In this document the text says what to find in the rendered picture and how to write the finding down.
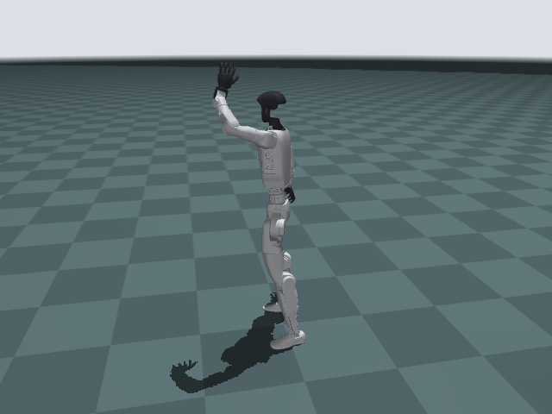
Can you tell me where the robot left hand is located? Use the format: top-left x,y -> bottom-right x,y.
213,62 -> 239,99

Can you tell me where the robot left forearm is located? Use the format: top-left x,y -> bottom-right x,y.
212,90 -> 240,127

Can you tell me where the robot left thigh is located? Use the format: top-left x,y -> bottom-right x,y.
261,213 -> 295,290

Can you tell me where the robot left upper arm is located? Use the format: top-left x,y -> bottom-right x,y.
222,119 -> 277,149

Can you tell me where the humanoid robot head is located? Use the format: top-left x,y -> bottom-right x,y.
257,91 -> 286,131

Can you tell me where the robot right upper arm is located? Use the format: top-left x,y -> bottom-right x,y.
291,146 -> 296,170

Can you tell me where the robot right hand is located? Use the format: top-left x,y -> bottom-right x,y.
284,186 -> 295,203

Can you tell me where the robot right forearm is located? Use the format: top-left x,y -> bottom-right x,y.
281,167 -> 295,191

